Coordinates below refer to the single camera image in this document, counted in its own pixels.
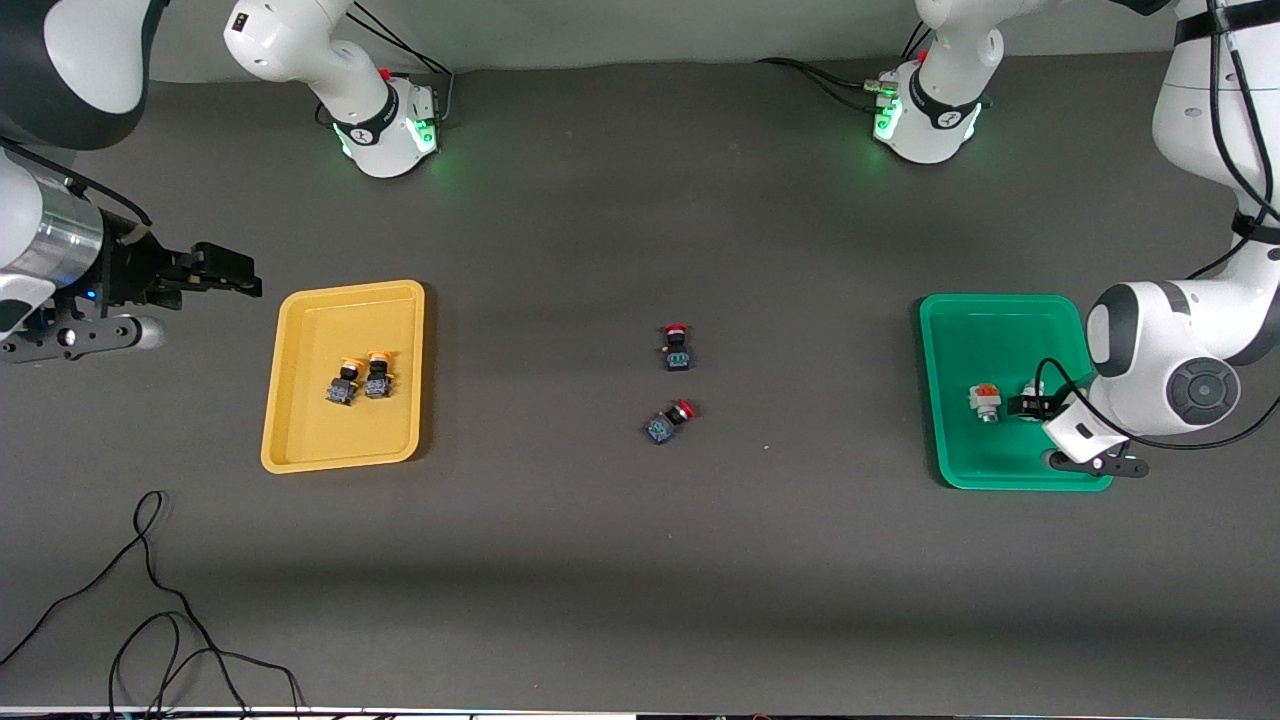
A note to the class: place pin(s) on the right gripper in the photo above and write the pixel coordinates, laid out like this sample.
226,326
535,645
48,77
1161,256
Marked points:
130,276

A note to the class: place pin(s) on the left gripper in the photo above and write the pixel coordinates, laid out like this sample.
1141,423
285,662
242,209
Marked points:
1029,405

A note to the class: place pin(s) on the yellow push button switch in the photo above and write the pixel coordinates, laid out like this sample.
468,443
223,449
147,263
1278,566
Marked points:
342,385
378,378

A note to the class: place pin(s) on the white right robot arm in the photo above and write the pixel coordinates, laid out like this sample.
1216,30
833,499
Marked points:
300,40

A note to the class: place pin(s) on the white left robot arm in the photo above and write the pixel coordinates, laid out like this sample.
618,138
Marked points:
1150,350

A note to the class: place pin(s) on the green plastic tray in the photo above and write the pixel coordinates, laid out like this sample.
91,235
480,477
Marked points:
960,330

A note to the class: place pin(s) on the yellow plastic tray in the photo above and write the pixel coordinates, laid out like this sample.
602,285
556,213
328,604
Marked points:
345,440

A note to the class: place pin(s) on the red push button switch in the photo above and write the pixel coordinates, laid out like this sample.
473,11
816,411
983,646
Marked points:
677,352
666,424

